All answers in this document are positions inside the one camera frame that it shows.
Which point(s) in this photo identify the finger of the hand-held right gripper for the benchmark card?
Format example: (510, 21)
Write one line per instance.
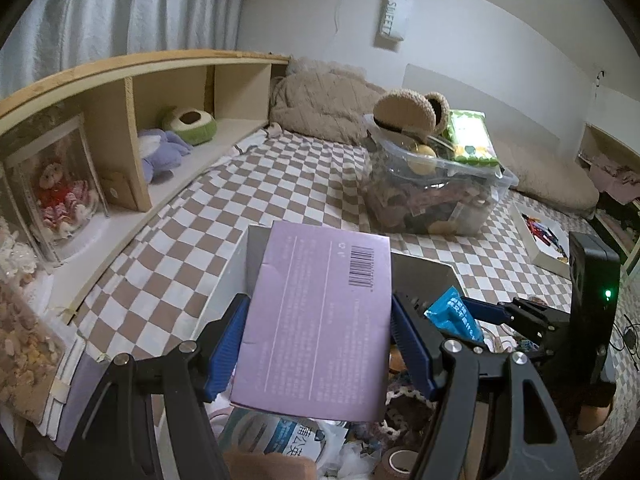
(492, 311)
(540, 345)

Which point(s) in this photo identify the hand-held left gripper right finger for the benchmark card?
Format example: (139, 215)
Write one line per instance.
(412, 350)

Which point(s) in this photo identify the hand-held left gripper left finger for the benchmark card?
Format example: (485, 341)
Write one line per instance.
(225, 347)

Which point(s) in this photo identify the bright blue packet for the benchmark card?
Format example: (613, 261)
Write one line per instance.
(452, 315)

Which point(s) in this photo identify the white cardboard box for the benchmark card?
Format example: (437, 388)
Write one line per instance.
(232, 280)

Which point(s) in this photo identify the purple box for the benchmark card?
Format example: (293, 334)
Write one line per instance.
(310, 325)

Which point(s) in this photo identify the brown bandage roll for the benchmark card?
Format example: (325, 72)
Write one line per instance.
(397, 462)

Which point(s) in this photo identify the person's right hand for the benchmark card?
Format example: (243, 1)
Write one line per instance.
(596, 417)

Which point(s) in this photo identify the closet shelves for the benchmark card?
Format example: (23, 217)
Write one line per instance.
(625, 240)

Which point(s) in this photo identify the brown crochet piece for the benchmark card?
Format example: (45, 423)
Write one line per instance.
(407, 410)

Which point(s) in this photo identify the pile of colourful lighters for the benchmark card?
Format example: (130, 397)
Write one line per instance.
(547, 237)

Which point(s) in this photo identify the white tray box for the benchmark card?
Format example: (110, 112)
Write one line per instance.
(525, 245)

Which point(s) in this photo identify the white packet with blue print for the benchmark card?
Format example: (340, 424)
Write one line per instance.
(285, 440)

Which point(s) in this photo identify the pink clothes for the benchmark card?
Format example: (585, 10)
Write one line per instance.
(617, 177)

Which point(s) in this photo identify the clear plastic storage bin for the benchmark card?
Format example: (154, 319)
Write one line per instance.
(440, 205)

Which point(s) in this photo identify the yellow ball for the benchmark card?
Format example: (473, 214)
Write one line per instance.
(422, 157)

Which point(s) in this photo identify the green snack packet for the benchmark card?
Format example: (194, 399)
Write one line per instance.
(472, 137)

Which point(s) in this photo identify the brown card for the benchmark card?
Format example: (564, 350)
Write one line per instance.
(119, 191)

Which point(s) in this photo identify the clear box of tan pieces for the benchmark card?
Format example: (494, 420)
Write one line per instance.
(25, 355)

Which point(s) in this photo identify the purple plush toy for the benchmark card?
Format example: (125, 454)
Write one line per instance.
(162, 155)

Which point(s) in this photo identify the white headboard panel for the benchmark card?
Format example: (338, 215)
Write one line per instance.
(500, 105)

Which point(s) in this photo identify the brown plush toy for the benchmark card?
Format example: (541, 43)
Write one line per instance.
(405, 110)

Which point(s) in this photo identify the green avocado plush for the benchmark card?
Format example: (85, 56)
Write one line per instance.
(192, 125)

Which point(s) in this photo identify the doll in clear case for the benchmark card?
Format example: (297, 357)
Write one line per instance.
(60, 190)

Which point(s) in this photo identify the beige quilt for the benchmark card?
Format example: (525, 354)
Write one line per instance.
(320, 105)

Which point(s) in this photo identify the wooden shelf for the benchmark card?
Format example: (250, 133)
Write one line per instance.
(115, 105)

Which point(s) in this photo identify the white hanging paper bag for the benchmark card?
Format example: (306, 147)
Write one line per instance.
(395, 15)

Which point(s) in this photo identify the grey curtain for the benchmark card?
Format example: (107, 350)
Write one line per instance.
(125, 15)

